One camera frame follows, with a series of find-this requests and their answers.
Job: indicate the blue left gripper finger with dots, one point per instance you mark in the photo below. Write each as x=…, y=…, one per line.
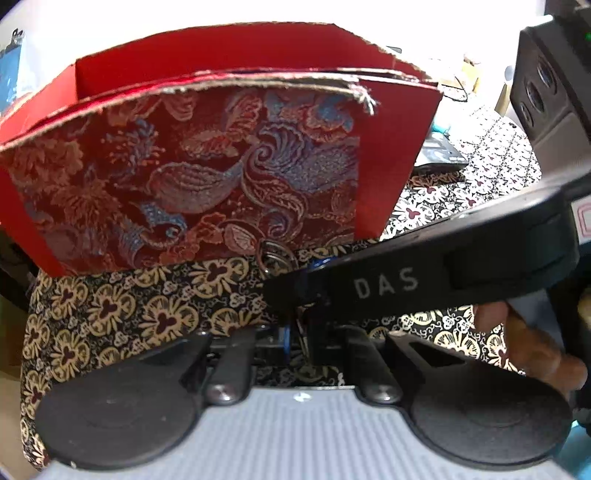
x=280, y=339

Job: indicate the metal clip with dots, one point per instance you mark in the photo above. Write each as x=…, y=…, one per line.
x=274, y=258

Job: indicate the person's right hand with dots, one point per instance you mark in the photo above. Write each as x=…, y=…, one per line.
x=532, y=350

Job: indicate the dark notebook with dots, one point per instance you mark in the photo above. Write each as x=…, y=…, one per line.
x=438, y=156

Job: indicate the floral patterned tablecloth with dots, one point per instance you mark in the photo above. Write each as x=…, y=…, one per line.
x=78, y=324

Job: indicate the red brocade cardboard box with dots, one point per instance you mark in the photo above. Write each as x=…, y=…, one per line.
x=200, y=143

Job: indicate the blue gift bag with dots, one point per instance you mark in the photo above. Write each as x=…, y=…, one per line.
x=9, y=68

